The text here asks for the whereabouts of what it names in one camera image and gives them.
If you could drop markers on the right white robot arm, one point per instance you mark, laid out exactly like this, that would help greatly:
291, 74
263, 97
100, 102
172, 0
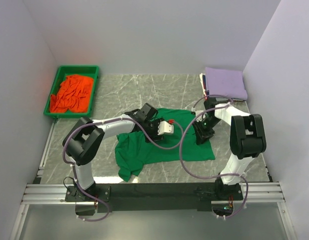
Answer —
247, 140

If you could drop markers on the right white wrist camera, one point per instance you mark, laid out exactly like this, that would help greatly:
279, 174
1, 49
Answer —
196, 112

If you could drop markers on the stack of folded shirts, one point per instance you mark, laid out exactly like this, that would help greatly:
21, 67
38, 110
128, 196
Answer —
205, 89

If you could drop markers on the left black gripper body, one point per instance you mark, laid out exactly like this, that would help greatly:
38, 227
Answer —
151, 129

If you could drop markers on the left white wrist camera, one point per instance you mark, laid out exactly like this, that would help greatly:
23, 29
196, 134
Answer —
165, 128

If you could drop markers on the orange t-shirt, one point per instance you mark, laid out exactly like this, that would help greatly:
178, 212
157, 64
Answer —
73, 95

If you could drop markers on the aluminium rail frame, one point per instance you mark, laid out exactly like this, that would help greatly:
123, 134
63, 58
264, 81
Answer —
45, 215

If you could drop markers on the green t-shirt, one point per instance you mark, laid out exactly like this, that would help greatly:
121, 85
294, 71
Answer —
132, 151

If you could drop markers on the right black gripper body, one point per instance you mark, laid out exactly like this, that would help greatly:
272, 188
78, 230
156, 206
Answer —
204, 128

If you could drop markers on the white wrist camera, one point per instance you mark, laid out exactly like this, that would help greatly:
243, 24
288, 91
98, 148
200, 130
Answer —
165, 128
196, 112

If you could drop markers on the green plastic bin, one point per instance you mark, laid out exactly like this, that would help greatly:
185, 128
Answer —
63, 71

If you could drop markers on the folded purple t-shirt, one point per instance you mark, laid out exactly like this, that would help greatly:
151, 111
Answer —
227, 83

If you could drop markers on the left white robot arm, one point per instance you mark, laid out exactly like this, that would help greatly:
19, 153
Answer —
81, 144

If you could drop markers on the black base beam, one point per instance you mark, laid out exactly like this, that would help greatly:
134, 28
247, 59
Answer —
153, 196

